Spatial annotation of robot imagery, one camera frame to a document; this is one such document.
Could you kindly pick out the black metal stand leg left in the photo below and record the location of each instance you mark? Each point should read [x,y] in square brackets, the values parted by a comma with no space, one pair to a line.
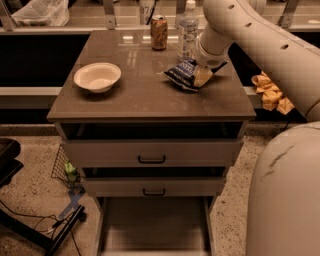
[50,245]

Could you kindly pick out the top grey drawer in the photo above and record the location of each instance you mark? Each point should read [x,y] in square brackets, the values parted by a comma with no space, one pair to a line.
[152,153]

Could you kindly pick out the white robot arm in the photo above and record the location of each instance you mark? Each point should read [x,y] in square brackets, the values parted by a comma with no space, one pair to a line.
[284,197]

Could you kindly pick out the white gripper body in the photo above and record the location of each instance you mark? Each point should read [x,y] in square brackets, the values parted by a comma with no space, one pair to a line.
[209,60]

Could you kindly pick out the bottom grey open drawer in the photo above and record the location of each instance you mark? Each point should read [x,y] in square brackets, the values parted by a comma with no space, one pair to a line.
[153,226]

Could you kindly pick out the blue chip bag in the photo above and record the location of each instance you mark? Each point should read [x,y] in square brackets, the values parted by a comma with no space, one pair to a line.
[182,74]

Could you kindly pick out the middle grey drawer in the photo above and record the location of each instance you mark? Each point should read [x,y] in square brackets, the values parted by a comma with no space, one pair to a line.
[158,186]

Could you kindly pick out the grey drawer cabinet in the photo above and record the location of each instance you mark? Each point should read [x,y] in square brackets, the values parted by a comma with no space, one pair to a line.
[145,105]

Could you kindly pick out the green object in basket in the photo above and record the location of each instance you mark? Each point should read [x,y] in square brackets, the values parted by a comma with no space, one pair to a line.
[70,171]

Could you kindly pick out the white plastic bag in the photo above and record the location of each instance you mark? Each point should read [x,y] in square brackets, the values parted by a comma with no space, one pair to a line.
[43,13]

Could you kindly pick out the yellow crumpled cloth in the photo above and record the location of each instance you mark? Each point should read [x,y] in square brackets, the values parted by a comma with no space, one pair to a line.
[272,97]

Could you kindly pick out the wire mesh basket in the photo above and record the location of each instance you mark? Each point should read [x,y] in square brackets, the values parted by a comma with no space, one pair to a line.
[58,171]

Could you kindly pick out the clear plastic water bottle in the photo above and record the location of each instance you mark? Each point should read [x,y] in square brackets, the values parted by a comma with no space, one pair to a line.
[187,31]

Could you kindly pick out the white cup with digits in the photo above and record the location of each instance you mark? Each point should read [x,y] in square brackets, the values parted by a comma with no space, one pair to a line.
[146,8]

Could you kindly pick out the black chair base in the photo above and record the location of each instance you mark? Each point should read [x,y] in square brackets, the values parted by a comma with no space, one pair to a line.
[9,165]

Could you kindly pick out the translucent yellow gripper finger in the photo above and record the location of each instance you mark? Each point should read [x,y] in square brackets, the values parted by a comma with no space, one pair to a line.
[201,76]

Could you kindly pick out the orange soda can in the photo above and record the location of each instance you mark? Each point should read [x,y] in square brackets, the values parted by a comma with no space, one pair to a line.
[158,31]

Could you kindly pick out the white paper bowl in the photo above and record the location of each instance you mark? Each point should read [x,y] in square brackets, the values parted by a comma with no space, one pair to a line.
[97,77]

